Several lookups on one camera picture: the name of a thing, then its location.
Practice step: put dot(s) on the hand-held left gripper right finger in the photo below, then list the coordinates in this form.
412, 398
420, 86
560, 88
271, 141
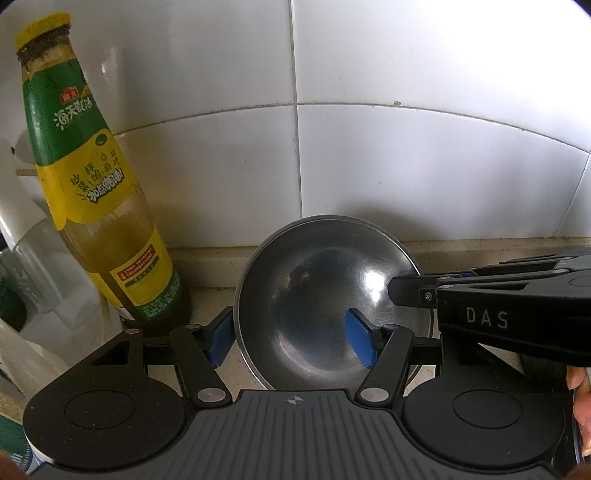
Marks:
362, 337

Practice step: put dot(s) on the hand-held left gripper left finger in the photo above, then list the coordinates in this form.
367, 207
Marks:
221, 339

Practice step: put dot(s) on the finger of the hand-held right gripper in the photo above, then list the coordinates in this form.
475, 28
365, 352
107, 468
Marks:
411, 290
545, 261

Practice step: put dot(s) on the person's right hand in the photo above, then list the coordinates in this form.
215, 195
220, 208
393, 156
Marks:
582, 406

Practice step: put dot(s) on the white two-tier rotating rack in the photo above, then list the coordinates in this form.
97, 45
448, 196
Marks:
27, 360

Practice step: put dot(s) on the yellow green label sauce bottle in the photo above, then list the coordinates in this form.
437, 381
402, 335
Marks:
92, 184

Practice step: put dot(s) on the green printed container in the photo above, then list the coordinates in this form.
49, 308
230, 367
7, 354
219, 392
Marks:
11, 438

